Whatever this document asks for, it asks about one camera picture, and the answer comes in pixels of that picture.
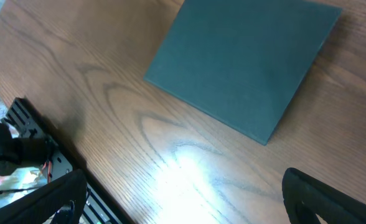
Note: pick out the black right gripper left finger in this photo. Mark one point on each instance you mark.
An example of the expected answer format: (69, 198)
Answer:
(36, 207)

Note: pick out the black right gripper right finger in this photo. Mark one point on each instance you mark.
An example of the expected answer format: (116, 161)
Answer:
(307, 199)

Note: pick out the dark green lidded box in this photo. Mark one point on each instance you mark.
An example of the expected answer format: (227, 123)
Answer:
(241, 61)

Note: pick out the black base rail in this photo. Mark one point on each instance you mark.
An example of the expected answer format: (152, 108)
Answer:
(99, 206)

